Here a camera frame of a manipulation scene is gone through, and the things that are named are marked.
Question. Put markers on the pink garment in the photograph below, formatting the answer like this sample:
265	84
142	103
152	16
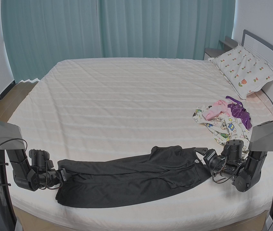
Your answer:
214	111

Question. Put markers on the black T-shirt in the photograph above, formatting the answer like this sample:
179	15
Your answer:
126	179

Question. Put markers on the purple garment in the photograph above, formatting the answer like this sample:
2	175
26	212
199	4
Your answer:
241	113

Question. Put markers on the white printed pillow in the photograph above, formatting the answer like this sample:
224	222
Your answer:
245	71

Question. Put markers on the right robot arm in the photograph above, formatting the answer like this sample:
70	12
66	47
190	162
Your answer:
269	136

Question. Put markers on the blue-green curtain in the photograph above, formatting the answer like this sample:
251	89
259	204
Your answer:
52	28
167	20

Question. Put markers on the white printed pyjama top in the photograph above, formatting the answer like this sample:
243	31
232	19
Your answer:
225	129

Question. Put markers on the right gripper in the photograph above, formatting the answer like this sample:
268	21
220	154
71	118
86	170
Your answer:
216	163

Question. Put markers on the bed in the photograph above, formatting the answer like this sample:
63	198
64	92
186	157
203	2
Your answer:
117	105

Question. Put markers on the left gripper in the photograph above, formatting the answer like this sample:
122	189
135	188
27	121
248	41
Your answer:
59	177

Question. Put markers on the grey bedside table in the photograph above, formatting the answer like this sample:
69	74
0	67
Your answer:
217	53

